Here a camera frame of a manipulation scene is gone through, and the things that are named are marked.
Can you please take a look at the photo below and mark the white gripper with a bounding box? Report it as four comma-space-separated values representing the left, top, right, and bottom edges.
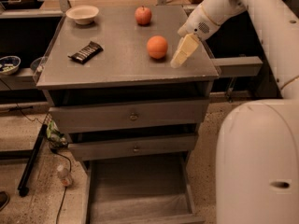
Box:
170, 4, 222, 68

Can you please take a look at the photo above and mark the orange fruit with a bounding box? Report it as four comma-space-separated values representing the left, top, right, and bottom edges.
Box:
147, 35, 168, 59

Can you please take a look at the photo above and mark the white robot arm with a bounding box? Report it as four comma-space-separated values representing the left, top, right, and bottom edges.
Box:
171, 0, 299, 224

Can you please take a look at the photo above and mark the grey drawer cabinet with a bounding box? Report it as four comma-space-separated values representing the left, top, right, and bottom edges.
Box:
36, 5, 220, 170

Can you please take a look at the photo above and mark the middle grey drawer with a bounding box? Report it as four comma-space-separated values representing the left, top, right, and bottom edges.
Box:
69, 134, 198, 161

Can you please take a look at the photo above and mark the grey drawer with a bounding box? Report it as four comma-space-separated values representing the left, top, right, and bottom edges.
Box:
50, 98, 208, 133
69, 134, 198, 161
82, 153, 205, 224

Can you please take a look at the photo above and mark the top grey drawer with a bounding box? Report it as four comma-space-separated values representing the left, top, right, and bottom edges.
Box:
50, 98, 208, 133

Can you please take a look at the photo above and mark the bottom grey drawer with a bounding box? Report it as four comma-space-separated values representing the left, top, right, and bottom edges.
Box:
82, 153, 205, 224

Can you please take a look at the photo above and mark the grey side shelf bar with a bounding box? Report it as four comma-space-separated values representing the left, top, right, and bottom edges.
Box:
212, 56, 263, 78

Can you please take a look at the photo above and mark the red apple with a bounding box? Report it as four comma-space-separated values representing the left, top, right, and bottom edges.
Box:
135, 6, 152, 25

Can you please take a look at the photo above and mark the black candy bar wrapper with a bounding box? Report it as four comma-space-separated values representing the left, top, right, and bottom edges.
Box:
70, 41, 104, 64

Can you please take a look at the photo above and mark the white bowl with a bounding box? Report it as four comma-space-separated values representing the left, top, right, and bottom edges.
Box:
66, 6, 99, 25

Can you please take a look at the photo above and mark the green snack bag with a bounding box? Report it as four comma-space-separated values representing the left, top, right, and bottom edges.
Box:
46, 120, 68, 148

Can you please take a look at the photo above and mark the clear plastic bottle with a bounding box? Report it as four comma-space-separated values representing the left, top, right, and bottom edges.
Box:
57, 165, 73, 187

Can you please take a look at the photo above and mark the blue patterned bowl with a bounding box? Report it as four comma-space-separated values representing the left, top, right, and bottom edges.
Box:
0, 56, 21, 76

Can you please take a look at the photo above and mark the black metal stand leg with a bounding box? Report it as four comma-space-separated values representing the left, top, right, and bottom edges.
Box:
18, 124, 47, 197

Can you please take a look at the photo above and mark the dark shoe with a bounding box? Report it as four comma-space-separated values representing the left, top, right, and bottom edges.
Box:
0, 191, 10, 211

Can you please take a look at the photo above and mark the black floor cable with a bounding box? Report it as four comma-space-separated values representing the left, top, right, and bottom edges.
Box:
0, 77, 73, 224

